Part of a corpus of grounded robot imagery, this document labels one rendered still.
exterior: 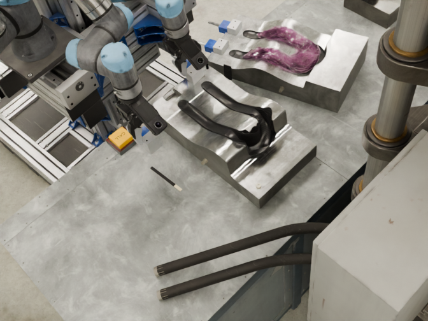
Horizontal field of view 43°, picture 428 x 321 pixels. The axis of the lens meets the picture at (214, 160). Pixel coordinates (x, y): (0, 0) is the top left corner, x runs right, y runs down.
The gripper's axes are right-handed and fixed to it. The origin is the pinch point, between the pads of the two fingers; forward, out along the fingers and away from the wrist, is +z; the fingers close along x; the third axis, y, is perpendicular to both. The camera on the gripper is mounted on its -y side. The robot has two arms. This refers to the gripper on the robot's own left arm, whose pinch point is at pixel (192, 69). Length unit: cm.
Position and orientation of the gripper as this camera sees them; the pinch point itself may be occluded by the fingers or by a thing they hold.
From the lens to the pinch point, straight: 182.2
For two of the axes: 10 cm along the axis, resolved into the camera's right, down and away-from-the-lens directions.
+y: -7.1, -6.2, 3.5
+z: 1.2, 3.8, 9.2
